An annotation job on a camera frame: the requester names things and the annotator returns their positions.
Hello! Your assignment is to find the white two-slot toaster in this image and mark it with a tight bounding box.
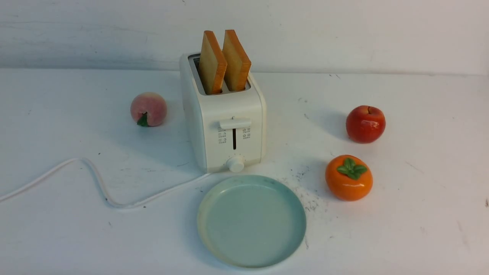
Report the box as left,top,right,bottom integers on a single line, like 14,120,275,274
180,52,267,173

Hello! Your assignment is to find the light green round plate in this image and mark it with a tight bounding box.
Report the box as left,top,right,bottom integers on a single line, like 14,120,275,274
197,175,307,270

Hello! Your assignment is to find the pink peach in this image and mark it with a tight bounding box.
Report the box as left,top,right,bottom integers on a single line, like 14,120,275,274
130,92,168,127

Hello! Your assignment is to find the orange persimmon with leaf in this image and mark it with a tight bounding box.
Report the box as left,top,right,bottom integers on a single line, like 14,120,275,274
325,155,374,201

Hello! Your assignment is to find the red apple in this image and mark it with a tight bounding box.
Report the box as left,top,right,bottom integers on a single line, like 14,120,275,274
346,105,386,143

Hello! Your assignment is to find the toast slice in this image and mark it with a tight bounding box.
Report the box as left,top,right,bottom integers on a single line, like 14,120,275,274
198,30,227,95
222,29,252,92

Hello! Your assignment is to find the white toaster power cord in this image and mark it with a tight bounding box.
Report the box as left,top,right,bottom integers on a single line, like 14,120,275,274
0,157,211,209

